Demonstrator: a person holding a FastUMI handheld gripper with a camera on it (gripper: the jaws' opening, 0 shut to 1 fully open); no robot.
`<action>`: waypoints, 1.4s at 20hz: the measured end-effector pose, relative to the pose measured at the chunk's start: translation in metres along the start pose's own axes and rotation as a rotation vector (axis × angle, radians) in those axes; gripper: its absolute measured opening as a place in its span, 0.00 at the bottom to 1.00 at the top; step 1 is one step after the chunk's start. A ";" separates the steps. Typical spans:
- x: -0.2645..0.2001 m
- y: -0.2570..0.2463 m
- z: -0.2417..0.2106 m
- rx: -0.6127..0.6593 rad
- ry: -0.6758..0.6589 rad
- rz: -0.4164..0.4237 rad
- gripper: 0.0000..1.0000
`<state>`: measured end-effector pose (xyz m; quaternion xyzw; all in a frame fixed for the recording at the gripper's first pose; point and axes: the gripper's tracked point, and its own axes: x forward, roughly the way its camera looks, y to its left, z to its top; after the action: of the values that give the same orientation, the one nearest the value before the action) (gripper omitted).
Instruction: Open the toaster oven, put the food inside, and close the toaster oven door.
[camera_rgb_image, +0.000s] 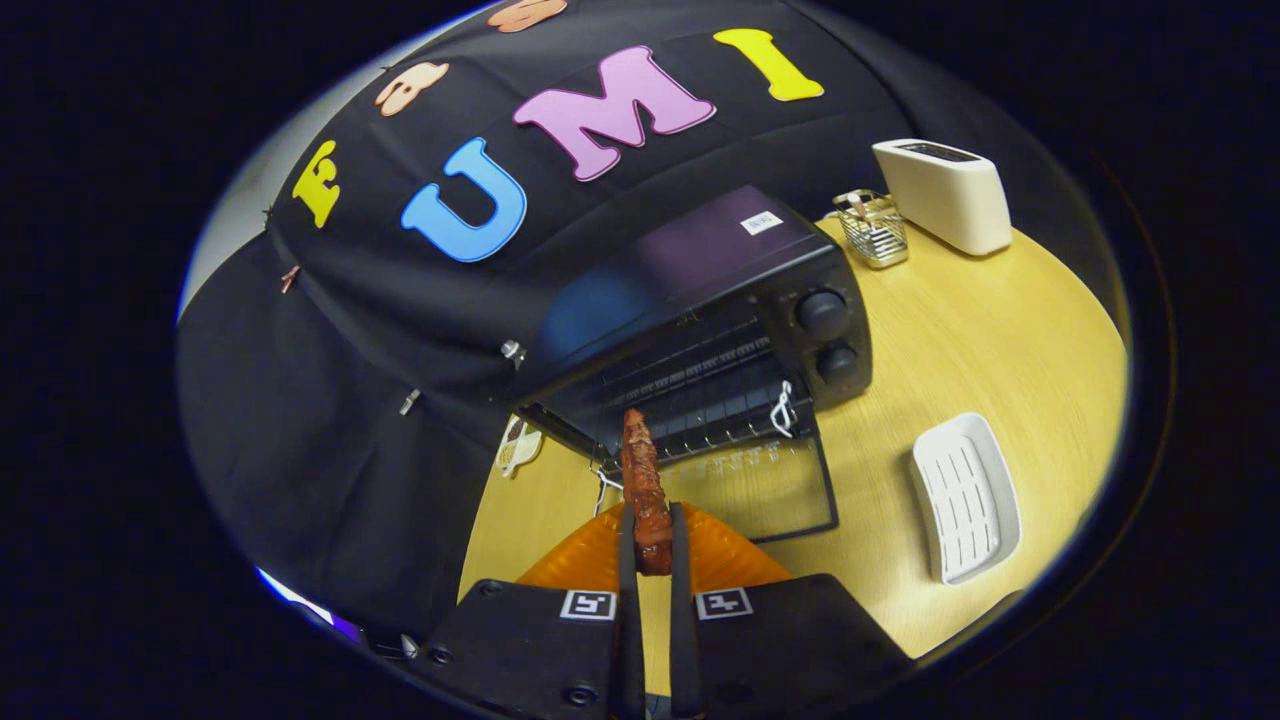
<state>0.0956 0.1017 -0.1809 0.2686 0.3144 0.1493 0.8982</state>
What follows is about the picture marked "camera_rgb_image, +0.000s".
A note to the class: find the silver clip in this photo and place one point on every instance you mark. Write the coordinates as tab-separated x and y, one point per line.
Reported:
410	402

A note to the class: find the brown steak piece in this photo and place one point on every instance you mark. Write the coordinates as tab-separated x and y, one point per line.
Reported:
645	490

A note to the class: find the white toaster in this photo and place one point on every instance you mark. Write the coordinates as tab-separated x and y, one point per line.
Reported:
950	205

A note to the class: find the black toaster oven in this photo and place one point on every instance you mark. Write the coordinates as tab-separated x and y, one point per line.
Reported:
700	250

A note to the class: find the white divided spice dish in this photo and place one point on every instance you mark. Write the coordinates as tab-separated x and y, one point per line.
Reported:
520	445

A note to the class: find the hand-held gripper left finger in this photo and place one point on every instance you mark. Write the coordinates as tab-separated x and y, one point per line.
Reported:
629	620

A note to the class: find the pink clip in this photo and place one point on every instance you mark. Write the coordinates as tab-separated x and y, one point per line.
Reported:
290	279

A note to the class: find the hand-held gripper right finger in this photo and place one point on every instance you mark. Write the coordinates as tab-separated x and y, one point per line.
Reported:
683	620

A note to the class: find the white ribbed tray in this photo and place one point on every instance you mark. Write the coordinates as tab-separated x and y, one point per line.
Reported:
965	500

